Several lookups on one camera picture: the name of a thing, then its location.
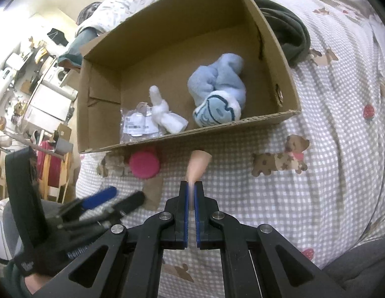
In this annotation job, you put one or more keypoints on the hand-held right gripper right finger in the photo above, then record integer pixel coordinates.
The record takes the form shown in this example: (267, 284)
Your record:
(198, 211)

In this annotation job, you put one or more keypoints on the pink round plush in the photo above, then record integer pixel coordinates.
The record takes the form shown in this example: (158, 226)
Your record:
(144, 164)

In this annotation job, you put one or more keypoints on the grey bin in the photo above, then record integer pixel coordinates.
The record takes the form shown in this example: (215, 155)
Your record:
(62, 146)

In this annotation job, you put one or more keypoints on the white sock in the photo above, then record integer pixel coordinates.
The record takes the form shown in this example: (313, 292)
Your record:
(167, 118)

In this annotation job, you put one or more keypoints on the white washing machine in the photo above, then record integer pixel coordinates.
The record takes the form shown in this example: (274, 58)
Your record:
(61, 74)

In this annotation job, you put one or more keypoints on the pink cloth on rack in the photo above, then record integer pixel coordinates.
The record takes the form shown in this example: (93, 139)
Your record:
(51, 164)

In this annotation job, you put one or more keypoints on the beige soft cone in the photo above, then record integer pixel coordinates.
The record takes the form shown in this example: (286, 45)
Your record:
(197, 164)

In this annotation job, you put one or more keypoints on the grey striped pillow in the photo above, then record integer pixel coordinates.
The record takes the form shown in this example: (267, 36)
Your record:
(88, 12)

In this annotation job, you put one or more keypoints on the teal pillow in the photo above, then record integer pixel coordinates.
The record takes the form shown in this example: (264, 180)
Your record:
(77, 46)

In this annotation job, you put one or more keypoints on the cardboard box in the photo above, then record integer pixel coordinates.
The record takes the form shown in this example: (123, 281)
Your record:
(180, 52)

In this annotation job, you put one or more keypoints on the person's left forearm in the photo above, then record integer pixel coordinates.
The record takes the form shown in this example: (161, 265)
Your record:
(17, 279)

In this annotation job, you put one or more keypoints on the dark grey garment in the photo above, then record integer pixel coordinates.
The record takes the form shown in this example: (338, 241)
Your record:
(288, 31)

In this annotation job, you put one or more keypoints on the black hanging garment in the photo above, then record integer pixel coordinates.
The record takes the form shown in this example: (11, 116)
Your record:
(57, 35)

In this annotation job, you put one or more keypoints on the person's right leg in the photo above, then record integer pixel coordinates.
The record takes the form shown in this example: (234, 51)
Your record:
(360, 270)

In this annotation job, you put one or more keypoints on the light blue fish plush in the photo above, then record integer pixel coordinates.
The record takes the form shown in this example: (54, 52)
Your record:
(217, 83)

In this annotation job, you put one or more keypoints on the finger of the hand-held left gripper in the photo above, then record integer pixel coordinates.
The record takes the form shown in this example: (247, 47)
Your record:
(99, 197)
(127, 203)

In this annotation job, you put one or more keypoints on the white low cabinet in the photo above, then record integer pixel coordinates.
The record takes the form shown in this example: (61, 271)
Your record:
(49, 105)

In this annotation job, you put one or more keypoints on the clear plastic packet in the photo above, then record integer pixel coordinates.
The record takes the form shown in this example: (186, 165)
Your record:
(136, 127)

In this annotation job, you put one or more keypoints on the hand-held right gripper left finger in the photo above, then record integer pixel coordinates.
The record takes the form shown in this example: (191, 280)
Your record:
(186, 211)

